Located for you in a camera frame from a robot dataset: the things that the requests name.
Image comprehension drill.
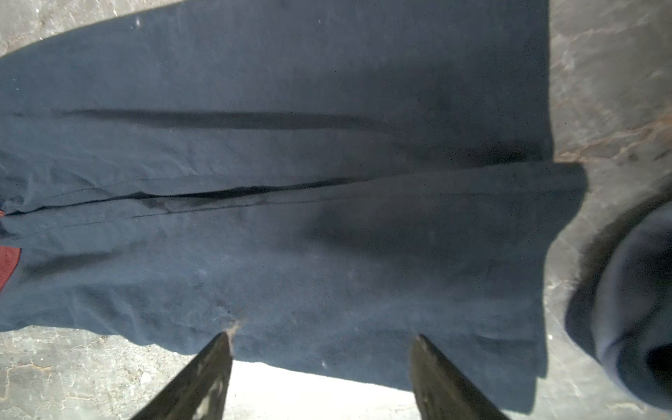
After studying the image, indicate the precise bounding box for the navy tank top red trim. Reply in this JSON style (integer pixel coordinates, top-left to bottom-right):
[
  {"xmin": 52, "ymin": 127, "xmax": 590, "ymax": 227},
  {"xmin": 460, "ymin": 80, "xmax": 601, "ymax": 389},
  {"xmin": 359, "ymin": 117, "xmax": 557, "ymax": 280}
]
[{"xmin": 1, "ymin": 1, "xmax": 586, "ymax": 413}]

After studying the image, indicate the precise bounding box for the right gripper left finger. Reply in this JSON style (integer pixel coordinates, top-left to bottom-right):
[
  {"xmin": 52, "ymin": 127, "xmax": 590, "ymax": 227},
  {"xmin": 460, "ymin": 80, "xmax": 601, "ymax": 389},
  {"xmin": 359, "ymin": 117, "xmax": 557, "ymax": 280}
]
[{"xmin": 133, "ymin": 332, "xmax": 234, "ymax": 420}]

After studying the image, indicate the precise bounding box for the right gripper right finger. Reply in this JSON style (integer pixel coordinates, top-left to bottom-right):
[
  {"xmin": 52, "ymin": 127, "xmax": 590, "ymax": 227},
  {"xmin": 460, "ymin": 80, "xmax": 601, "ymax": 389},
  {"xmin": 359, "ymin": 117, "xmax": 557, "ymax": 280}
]
[{"xmin": 411, "ymin": 335, "xmax": 508, "ymax": 420}]

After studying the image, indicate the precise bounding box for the grey-blue printed tank top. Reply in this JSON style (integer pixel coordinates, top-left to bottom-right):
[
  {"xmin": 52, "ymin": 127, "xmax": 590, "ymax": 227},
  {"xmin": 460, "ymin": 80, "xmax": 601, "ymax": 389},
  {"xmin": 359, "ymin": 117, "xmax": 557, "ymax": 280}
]
[{"xmin": 565, "ymin": 183, "xmax": 671, "ymax": 411}]

